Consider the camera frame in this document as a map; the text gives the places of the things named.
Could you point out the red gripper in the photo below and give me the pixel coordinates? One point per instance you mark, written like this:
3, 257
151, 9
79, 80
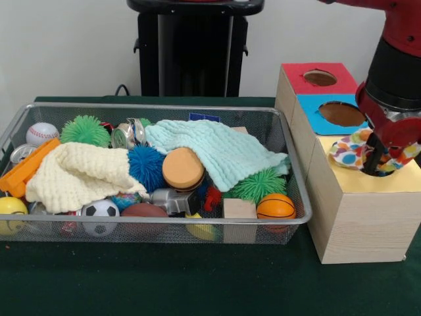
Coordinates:
401, 131

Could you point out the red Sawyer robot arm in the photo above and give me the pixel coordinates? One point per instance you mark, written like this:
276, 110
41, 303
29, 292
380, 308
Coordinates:
398, 66

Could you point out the wooden box with three holes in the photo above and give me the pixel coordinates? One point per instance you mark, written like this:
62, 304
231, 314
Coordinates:
361, 224

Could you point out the shallow clear plastic bin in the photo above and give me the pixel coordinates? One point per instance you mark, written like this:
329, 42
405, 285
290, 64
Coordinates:
283, 131

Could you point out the small orange basketball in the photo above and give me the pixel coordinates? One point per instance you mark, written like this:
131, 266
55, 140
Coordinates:
275, 206

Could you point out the light blue waffle cloth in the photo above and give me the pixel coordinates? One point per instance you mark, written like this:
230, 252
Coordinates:
223, 148

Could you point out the blue spiky rubber ball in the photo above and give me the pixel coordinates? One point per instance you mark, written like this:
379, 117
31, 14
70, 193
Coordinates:
144, 168

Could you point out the small brown football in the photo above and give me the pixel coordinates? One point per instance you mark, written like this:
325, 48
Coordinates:
144, 210

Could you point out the dark green tablecloth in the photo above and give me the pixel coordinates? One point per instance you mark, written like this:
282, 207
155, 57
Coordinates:
164, 279

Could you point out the small black white soccer ball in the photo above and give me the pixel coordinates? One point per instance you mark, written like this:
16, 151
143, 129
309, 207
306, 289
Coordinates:
100, 208

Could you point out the green spiky rubber ball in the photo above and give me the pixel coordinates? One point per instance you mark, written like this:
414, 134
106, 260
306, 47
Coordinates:
85, 130

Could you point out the cream waffle cloth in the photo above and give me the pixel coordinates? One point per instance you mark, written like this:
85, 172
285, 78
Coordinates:
75, 174

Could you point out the white baseball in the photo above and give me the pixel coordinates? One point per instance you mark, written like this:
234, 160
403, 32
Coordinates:
42, 133

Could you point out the orange notched foam block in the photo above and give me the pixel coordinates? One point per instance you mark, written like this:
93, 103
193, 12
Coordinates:
23, 171

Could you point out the yellow tennis ball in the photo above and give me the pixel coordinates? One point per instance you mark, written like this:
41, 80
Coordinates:
11, 207

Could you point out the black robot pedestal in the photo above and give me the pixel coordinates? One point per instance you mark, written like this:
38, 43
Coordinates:
194, 56

